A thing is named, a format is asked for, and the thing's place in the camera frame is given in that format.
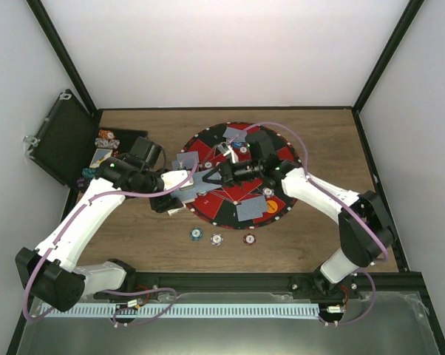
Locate black poker case lid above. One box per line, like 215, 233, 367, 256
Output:
23, 89, 98, 189

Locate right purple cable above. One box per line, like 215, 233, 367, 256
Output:
225, 121, 390, 327

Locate black front mounting rail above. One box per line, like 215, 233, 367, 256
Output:
116, 272, 426, 299

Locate light blue slotted rail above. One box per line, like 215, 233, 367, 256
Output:
48, 303, 319, 320

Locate card box in case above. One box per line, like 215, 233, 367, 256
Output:
89, 148, 113, 169

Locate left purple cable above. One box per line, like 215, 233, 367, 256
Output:
22, 152, 200, 328

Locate chips inside case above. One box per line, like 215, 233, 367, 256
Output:
76, 129, 120, 192

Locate purple cable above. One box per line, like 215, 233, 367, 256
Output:
225, 121, 390, 327
22, 152, 200, 328

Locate face down card bottom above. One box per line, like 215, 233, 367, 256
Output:
236, 196, 268, 222

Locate face down card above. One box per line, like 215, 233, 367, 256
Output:
171, 152, 200, 170
236, 196, 268, 222
222, 126, 247, 142

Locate orange big blind button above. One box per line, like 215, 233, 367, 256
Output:
266, 200, 278, 214

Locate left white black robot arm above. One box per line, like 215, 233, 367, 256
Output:
16, 138, 199, 314

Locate four of clubs card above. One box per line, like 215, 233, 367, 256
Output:
190, 171, 222, 195

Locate blue backed card deck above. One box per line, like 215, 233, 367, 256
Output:
171, 187, 197, 203

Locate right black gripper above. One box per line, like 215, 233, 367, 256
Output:
204, 158, 264, 188

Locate white playing card box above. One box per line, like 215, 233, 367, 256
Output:
167, 207, 185, 216

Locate round red black poker mat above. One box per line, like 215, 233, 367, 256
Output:
180, 122, 301, 229

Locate face down card top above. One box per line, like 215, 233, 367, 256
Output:
222, 126, 247, 142

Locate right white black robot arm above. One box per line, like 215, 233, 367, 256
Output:
203, 130, 395, 298

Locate green blue chip stack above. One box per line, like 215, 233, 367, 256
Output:
189, 227, 203, 241

